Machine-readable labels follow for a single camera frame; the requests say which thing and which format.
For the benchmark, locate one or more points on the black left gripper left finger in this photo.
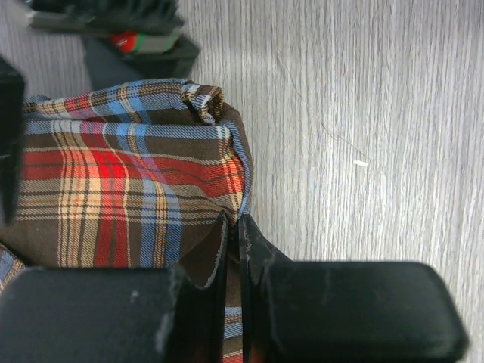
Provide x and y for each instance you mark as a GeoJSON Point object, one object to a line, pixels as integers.
{"type": "Point", "coordinates": [173, 314]}

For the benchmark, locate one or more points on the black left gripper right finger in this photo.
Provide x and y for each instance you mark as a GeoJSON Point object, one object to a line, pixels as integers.
{"type": "Point", "coordinates": [339, 311]}

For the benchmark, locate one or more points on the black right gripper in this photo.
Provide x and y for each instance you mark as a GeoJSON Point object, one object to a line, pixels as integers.
{"type": "Point", "coordinates": [123, 41]}

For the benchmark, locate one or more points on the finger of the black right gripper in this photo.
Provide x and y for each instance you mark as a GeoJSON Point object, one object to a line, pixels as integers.
{"type": "Point", "coordinates": [12, 132]}

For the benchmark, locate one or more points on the brown red plaid shirt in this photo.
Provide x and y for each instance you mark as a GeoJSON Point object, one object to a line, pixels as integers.
{"type": "Point", "coordinates": [132, 176]}

